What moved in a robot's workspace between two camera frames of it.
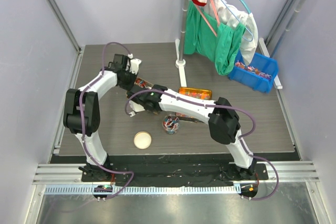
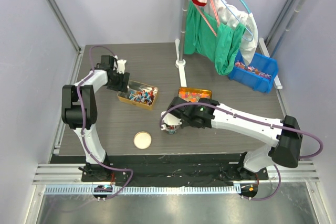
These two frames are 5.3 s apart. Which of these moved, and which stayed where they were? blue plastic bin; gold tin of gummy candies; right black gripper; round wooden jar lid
Moved: right black gripper
Stayed: blue plastic bin; gold tin of gummy candies; round wooden jar lid
